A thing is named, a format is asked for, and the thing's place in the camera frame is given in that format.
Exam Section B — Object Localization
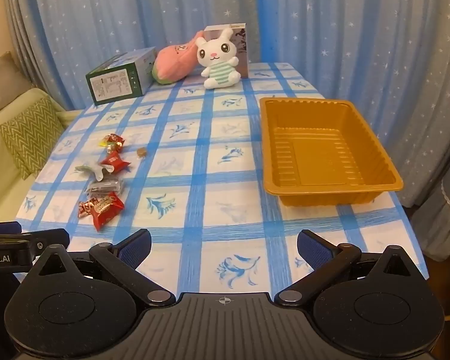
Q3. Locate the white box with dark print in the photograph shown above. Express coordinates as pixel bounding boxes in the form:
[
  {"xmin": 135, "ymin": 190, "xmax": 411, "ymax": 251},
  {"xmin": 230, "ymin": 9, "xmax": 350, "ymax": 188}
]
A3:
[{"xmin": 202, "ymin": 23, "xmax": 250, "ymax": 79}]

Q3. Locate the grey curtain with lace trim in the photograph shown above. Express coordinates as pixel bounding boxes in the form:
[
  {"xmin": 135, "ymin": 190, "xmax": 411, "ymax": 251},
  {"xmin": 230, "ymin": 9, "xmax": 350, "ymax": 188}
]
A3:
[{"xmin": 412, "ymin": 150, "xmax": 450, "ymax": 282}]

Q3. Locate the green white snack packet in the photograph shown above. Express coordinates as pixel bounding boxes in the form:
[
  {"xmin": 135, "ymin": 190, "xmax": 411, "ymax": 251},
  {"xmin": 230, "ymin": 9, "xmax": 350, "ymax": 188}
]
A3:
[{"xmin": 75, "ymin": 164, "xmax": 109, "ymax": 181}]

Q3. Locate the beige cushion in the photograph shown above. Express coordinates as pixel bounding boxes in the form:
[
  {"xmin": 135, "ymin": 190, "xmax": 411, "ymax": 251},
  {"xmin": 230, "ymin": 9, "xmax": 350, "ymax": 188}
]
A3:
[{"xmin": 0, "ymin": 52, "xmax": 32, "ymax": 121}]

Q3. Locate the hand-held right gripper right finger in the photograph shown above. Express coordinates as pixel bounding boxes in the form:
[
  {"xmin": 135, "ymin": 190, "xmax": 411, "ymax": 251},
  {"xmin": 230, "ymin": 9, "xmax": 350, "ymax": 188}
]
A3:
[{"xmin": 274, "ymin": 229, "xmax": 421, "ymax": 308}]

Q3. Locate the green white cardboard box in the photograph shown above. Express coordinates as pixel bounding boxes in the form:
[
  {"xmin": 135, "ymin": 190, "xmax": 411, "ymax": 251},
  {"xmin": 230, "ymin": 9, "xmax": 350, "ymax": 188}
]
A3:
[{"xmin": 85, "ymin": 47, "xmax": 157, "ymax": 106}]

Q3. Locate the red packet with white print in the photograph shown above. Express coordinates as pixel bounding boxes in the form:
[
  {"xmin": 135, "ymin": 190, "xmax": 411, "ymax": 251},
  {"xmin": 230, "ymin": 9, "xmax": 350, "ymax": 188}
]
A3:
[{"xmin": 99, "ymin": 152, "xmax": 132, "ymax": 174}]

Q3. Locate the green zigzag cushion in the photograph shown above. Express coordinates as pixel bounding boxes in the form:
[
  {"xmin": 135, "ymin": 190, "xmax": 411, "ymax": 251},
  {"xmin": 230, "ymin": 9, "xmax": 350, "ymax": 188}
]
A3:
[{"xmin": 0, "ymin": 95, "xmax": 66, "ymax": 181}]

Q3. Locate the white bunny plush toy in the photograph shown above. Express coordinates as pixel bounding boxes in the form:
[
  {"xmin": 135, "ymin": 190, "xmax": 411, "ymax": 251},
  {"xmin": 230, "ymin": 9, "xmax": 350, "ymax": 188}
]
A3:
[{"xmin": 194, "ymin": 28, "xmax": 242, "ymax": 90}]

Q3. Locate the blue star curtain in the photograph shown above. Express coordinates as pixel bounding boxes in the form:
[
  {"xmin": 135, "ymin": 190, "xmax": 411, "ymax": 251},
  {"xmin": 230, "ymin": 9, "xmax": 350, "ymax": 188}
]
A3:
[
  {"xmin": 253, "ymin": 0, "xmax": 450, "ymax": 209},
  {"xmin": 4, "ymin": 0, "xmax": 261, "ymax": 109}
]

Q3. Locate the golden plastic tray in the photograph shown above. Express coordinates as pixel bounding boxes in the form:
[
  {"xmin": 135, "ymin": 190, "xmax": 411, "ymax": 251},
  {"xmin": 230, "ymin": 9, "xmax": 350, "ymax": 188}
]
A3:
[{"xmin": 259, "ymin": 97, "xmax": 404, "ymax": 208}]

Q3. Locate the large red gold-print packet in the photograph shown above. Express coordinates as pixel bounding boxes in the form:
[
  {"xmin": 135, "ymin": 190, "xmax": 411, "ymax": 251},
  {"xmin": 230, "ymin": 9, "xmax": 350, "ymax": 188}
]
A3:
[{"xmin": 90, "ymin": 192, "xmax": 125, "ymax": 231}]

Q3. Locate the blue checked tablecloth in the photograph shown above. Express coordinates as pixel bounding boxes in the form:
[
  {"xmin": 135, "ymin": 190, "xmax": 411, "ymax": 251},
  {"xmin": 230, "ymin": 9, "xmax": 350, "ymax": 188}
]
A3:
[{"xmin": 15, "ymin": 62, "xmax": 428, "ymax": 297}]

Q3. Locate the red-brown twisted wrapper candy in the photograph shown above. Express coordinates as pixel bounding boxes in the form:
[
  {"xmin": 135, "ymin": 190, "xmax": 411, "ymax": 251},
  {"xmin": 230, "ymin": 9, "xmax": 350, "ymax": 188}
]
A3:
[{"xmin": 78, "ymin": 199, "xmax": 96, "ymax": 219}]

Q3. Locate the small red twisted candy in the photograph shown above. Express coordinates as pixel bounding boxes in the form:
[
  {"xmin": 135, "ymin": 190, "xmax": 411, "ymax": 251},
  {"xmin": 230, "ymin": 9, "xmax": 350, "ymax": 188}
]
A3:
[{"xmin": 104, "ymin": 133, "xmax": 126, "ymax": 152}]

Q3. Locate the pink plush toy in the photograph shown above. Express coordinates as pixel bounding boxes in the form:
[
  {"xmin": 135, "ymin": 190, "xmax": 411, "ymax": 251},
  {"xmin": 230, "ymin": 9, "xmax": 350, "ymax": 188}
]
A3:
[{"xmin": 151, "ymin": 30, "xmax": 207, "ymax": 85}]

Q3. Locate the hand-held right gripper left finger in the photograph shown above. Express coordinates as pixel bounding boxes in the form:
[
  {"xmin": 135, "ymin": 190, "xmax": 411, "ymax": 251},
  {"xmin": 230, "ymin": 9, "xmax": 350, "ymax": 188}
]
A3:
[{"xmin": 32, "ymin": 229, "xmax": 177, "ymax": 308}]

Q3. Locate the dark snack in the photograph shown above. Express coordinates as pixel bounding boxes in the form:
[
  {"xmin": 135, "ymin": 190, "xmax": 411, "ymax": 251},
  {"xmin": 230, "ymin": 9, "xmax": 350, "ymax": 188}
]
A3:
[{"xmin": 85, "ymin": 179, "xmax": 124, "ymax": 196}]

